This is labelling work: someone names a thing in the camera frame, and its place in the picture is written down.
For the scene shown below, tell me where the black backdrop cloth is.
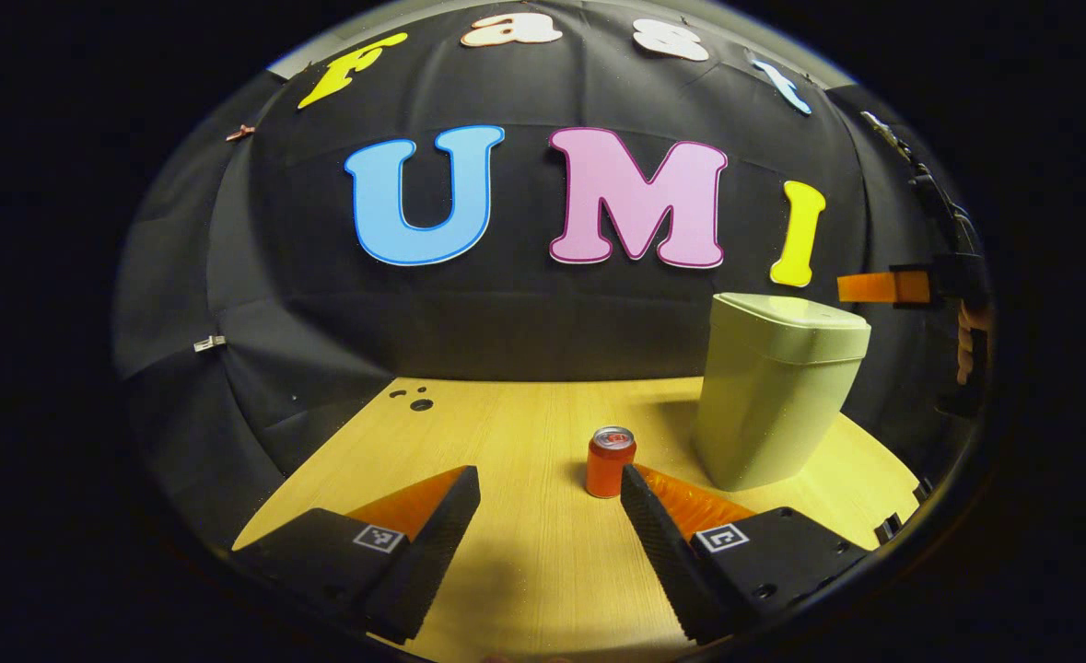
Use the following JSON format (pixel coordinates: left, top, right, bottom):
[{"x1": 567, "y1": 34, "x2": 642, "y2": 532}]
[{"x1": 114, "y1": 5, "x2": 990, "y2": 553}]

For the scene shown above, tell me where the green garbage bin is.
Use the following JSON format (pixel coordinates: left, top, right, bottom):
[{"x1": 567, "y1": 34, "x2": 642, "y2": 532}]
[{"x1": 692, "y1": 293, "x2": 872, "y2": 493}]

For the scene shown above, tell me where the wooden desktop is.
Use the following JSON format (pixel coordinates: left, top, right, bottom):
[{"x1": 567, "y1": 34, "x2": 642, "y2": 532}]
[{"x1": 232, "y1": 376, "x2": 921, "y2": 662}]

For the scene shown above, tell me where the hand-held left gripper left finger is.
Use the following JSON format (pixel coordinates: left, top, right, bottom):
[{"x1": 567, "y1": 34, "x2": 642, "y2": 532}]
[{"x1": 229, "y1": 465, "x2": 482, "y2": 646}]

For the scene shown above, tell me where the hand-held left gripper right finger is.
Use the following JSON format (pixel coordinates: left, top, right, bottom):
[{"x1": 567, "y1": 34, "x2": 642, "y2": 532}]
[{"x1": 620, "y1": 463, "x2": 870, "y2": 646}]

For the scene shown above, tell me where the red pop can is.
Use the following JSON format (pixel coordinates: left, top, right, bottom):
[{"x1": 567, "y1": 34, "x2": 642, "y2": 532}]
[{"x1": 585, "y1": 425, "x2": 637, "y2": 500}]

